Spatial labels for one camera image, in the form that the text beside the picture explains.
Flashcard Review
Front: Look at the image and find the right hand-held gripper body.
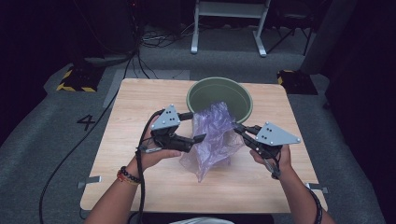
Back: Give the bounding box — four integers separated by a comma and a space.
248, 121, 302, 160

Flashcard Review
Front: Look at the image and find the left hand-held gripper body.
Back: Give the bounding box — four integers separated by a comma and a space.
136, 104, 187, 154

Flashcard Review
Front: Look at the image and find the purple plastic trash bag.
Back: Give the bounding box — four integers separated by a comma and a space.
178, 101, 247, 184

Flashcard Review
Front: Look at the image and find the green plastic trash bin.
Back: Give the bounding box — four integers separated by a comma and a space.
186, 77, 254, 125

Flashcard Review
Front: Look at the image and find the person's right hand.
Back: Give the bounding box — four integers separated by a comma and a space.
249, 145, 293, 180

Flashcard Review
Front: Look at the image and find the person's left hand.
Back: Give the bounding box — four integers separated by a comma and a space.
126, 117, 182, 179

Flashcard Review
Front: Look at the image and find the black and yellow striped base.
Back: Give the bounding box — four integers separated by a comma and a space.
276, 69, 318, 95
55, 65, 106, 93

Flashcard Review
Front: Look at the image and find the person's white clothing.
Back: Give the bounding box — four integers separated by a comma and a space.
169, 217, 236, 224

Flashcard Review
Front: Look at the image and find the black folding stand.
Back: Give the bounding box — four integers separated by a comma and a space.
266, 12, 316, 56

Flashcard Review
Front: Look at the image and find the black equipment case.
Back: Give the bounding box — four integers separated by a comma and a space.
139, 0, 183, 31
90, 0, 134, 55

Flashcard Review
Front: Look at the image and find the grey curtain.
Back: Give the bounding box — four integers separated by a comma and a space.
300, 0, 359, 76

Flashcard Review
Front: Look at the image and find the white metal stand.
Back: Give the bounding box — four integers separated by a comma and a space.
190, 0, 271, 58

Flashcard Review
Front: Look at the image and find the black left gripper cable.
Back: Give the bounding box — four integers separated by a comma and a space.
134, 108, 166, 224

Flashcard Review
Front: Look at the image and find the black beaded bracelet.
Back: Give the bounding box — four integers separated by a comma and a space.
120, 165, 142, 185

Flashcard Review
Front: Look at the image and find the grey table bracket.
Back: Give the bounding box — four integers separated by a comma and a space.
77, 175, 103, 189
304, 182, 329, 194

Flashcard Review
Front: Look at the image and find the red and yellow bracelet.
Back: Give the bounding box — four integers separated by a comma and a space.
116, 170, 139, 187

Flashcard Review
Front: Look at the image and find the bundle of floor cables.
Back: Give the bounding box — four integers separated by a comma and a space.
139, 22, 195, 49

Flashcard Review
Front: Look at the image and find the thick black floor cable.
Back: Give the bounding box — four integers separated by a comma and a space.
38, 49, 140, 224

